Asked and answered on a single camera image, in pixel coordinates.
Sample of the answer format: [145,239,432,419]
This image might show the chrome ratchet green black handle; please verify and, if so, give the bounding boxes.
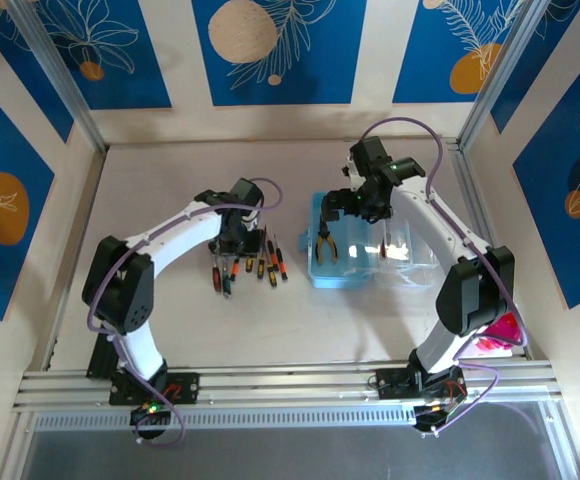
[221,255,235,300]

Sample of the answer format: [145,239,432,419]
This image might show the yellow black pliers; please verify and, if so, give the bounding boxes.
[313,223,340,266]

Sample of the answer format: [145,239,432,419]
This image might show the blue tool box clear lid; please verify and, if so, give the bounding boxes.
[297,192,442,292]

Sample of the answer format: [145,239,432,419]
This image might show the pink translucent plastic object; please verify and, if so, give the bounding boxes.
[476,312,525,355]

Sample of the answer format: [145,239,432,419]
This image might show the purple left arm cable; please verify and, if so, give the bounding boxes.
[87,177,284,448]

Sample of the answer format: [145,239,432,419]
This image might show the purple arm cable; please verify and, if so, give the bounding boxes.
[361,117,529,441]
[87,177,284,448]

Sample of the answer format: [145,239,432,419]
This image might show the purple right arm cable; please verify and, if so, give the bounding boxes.
[361,117,529,441]

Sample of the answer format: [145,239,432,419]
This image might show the aluminium back rail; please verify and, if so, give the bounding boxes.
[103,135,460,150]

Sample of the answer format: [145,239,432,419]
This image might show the aluminium front rail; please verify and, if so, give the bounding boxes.
[12,359,564,416]

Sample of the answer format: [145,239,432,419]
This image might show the aluminium frame post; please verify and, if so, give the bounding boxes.
[455,0,546,154]
[8,0,110,154]

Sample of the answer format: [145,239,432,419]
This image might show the slotted grey cable duct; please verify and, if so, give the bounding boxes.
[33,407,419,432]

